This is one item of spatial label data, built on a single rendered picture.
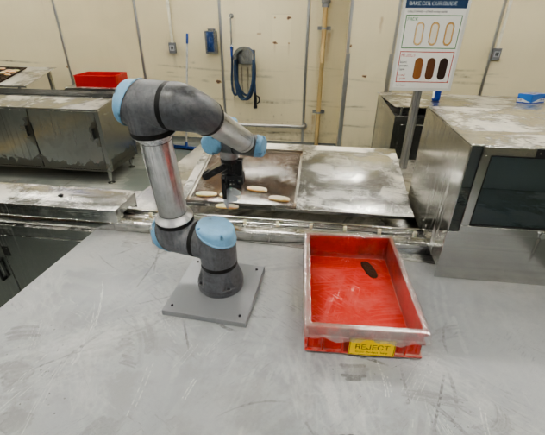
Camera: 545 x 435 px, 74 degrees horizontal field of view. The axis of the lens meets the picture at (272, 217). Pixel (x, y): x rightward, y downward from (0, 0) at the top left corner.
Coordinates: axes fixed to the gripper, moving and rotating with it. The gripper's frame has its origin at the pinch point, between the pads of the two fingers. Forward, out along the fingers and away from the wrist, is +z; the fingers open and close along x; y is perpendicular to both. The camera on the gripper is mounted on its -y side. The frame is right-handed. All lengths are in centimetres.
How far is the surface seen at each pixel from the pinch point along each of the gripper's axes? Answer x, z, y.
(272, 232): -8.1, 7.7, 20.5
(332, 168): 44, -1, 44
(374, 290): -34, 11, 58
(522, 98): 214, -8, 208
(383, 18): 340, -67, 100
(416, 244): -9, 8, 76
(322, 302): -42, 11, 41
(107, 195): 4, 2, -56
